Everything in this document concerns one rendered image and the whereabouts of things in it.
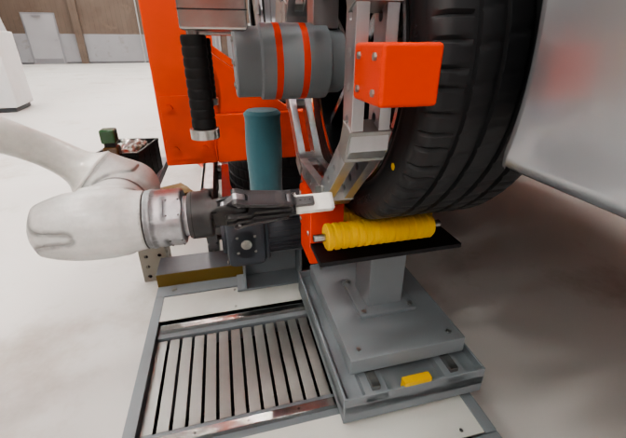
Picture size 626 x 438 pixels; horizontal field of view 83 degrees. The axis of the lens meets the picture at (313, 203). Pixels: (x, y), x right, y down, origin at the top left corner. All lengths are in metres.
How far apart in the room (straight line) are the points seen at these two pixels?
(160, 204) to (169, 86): 0.68
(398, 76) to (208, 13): 0.27
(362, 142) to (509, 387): 0.91
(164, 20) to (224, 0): 0.64
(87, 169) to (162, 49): 0.57
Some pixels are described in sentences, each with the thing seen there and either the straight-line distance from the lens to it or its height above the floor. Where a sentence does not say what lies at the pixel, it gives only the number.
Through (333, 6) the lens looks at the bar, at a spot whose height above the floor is 0.95.
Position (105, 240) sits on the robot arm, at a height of 0.64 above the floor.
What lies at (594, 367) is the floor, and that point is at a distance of 1.44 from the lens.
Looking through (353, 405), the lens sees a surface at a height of 0.15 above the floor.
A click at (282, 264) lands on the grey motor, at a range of 1.37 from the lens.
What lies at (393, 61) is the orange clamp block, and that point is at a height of 0.87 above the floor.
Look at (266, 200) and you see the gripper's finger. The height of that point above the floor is 0.66.
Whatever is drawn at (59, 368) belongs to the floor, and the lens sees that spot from 1.39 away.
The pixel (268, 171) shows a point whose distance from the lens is 0.87.
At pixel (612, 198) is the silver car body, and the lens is 0.41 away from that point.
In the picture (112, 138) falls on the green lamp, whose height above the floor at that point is 0.64.
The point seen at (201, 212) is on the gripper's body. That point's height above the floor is 0.65.
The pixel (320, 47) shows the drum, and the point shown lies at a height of 0.88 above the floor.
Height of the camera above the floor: 0.88
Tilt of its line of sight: 24 degrees down
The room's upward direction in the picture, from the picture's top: straight up
